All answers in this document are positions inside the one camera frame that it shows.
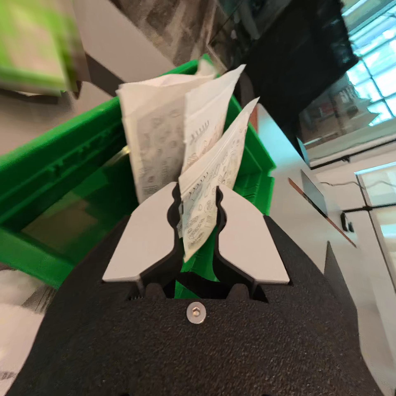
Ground green and white box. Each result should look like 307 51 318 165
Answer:
0 0 81 96

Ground black cable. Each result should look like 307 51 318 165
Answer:
320 181 367 211

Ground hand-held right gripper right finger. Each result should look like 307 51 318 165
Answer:
212 185 291 294

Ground dark monitor screen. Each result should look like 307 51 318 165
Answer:
300 170 328 218

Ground green plastic bin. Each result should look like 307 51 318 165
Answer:
0 59 276 299

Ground white printed paper bag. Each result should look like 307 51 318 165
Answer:
182 63 247 174
116 74 217 205

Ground white printed paper leaflets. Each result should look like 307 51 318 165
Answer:
178 97 260 263

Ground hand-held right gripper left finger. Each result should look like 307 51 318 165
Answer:
102 182 183 291

